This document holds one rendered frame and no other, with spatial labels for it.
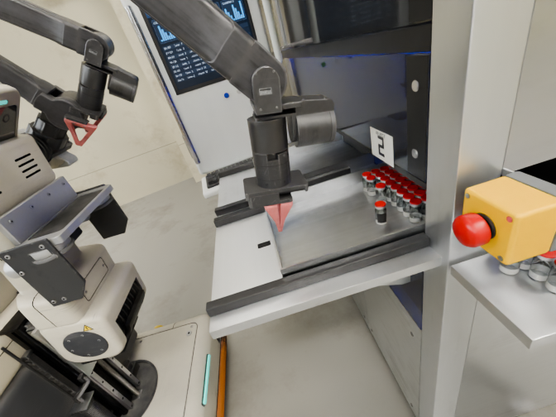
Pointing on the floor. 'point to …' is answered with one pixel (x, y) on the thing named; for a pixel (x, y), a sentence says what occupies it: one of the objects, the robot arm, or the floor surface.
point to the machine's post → (462, 166)
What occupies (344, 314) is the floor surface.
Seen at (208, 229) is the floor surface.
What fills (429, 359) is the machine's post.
